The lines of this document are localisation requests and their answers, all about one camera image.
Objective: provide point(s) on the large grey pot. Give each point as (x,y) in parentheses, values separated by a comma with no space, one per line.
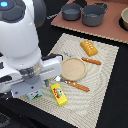
(92,15)

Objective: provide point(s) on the yellow butter box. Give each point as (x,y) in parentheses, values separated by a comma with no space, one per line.
(59,94)

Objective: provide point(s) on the beige woven placemat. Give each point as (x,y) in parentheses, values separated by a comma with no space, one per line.
(83,108)

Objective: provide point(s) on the blue milk carton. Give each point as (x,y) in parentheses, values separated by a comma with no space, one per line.
(34,95)

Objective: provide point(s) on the wooden handled fork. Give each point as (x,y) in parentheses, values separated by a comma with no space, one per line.
(76,85)

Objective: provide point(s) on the small grey pot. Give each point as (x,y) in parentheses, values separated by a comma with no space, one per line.
(71,12)

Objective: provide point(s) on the round beige plate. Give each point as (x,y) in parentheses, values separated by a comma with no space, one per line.
(73,69)

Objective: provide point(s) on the wooden handled knife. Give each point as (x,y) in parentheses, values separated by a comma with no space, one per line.
(84,59)

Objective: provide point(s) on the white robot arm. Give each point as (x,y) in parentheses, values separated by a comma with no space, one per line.
(22,68)

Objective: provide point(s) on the pink brown board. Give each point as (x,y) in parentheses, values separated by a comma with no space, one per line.
(109,28)

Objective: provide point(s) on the orange bread loaf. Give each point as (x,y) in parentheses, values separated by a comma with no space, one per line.
(89,48)

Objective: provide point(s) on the beige bowl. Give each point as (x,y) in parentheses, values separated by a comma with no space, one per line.
(124,16)

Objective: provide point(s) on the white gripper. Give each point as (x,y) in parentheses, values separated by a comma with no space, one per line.
(29,80)

